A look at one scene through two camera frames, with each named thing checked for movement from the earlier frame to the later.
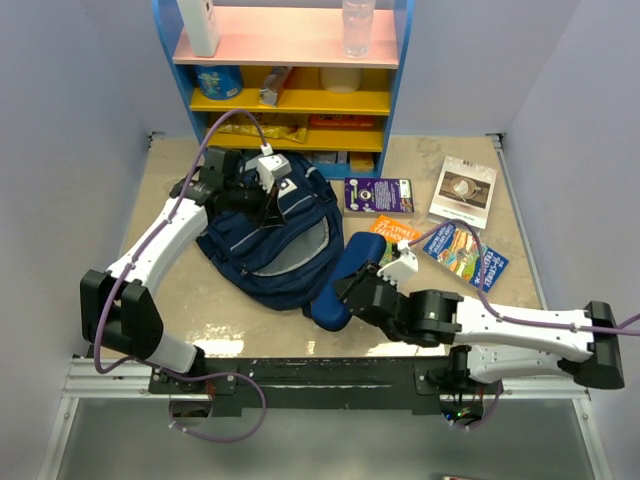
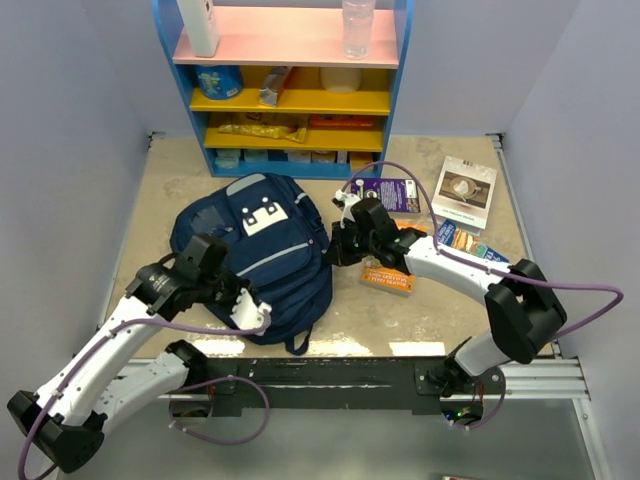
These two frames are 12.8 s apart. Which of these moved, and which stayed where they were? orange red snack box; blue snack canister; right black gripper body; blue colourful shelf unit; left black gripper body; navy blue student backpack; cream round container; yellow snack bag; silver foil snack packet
Moved: left black gripper body; right black gripper body; navy blue student backpack
Stayed: blue snack canister; blue colourful shelf unit; cream round container; silver foil snack packet; orange red snack box; yellow snack bag
